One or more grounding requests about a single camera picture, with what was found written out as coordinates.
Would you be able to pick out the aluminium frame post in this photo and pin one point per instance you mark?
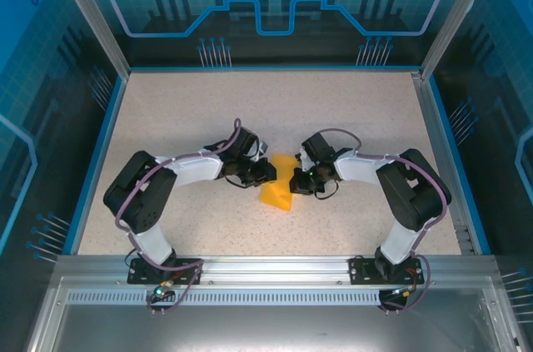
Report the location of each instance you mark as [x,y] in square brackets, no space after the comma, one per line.
[91,15]
[456,15]

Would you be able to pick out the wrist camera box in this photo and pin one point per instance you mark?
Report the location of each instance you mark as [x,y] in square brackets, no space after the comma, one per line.
[302,159]
[259,150]

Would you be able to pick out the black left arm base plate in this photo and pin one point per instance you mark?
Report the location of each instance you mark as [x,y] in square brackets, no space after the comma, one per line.
[187,271]

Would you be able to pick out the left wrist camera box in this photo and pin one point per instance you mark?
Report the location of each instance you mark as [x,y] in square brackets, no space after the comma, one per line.
[259,150]

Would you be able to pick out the blue table edge strip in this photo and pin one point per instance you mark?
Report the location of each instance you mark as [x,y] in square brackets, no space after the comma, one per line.
[105,140]
[448,135]

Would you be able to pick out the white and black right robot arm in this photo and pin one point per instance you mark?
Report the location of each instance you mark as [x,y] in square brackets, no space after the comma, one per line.
[416,194]

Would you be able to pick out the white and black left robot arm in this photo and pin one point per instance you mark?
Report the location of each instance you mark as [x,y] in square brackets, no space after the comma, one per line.
[141,198]

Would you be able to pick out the aluminium table side rail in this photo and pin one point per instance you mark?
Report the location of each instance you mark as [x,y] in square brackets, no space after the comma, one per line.
[434,131]

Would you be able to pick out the aluminium mounting rail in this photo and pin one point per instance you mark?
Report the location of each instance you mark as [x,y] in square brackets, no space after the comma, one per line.
[275,269]

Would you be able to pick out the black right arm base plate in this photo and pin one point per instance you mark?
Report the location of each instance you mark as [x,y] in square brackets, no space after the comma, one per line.
[362,271]

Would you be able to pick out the grey metal tray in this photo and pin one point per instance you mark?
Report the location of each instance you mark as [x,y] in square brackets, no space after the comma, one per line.
[266,327]

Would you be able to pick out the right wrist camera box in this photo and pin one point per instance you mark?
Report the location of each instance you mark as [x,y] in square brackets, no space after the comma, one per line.
[302,159]

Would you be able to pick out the yellow square paper sheet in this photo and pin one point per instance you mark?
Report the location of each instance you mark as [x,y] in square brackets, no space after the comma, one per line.
[275,198]

